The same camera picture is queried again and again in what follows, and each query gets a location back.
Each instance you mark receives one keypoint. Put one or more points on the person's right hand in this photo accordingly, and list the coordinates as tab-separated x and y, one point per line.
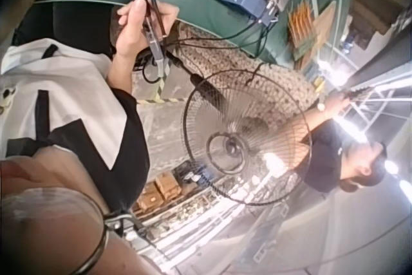
132	35

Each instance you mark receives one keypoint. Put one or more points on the black soldering iron with feeder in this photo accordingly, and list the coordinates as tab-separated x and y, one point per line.
155	48

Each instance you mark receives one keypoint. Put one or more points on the person's legs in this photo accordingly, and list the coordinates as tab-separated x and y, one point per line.
71	22

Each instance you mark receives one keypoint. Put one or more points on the green table mat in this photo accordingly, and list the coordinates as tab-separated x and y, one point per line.
199	4

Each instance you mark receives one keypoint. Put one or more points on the stack of wooden pallets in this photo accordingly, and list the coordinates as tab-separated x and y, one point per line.
161	189

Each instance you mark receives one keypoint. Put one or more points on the brown patterned cloth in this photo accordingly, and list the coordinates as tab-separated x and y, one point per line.
283	78

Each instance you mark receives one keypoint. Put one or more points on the tray of orange parts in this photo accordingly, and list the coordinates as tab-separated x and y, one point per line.
302	32

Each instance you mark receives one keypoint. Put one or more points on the brown cardboard sheet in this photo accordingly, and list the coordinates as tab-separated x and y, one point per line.
325	22

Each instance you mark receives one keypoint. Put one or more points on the shelf with brown cartons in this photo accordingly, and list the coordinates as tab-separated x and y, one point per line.
373	11

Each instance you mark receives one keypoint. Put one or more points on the white metal frame rack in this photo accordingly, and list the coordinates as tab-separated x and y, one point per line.
373	101

